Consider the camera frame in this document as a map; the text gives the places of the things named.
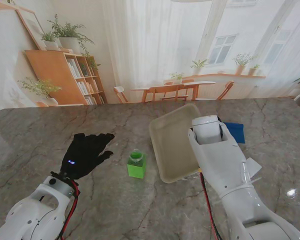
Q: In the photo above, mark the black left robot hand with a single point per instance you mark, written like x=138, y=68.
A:
x=87, y=155

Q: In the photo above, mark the green square glass jar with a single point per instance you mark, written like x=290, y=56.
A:
x=136, y=168

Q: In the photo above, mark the translucent plastic baking tray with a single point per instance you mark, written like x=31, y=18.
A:
x=170, y=145

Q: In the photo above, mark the blue plastic scraper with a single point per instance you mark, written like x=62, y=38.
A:
x=237, y=132

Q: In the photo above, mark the white square jar lid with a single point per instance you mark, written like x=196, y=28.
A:
x=253, y=166

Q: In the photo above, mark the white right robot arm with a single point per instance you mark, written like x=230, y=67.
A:
x=227, y=175

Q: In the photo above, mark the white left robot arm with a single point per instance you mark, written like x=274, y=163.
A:
x=32, y=210

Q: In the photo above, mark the white seat wooden chair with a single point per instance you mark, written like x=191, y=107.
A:
x=118, y=90

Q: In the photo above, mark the leafy potted plant beside bookshelf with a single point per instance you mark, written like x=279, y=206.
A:
x=40, y=87

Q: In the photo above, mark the wooden bookshelf with books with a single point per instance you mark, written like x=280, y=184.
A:
x=52, y=75

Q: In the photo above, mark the wooden slat back chair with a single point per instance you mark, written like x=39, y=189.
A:
x=165, y=88

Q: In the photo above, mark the large potted plant white pot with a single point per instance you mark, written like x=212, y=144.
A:
x=68, y=44

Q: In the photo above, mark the small potted plant white pot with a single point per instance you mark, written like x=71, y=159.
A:
x=51, y=45

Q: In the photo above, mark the small table plant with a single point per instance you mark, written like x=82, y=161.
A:
x=177, y=80

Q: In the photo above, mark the white wooden dining table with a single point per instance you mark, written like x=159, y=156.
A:
x=190, y=83

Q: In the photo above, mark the broad leaf windowsill plant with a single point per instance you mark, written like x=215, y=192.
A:
x=198, y=65

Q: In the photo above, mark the tall windowsill plant orange pot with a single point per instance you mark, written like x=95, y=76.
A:
x=240, y=68

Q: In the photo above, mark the small windowsill plant orange pot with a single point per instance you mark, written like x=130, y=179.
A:
x=252, y=72

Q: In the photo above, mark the wooden picture frame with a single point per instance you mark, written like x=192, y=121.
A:
x=31, y=27

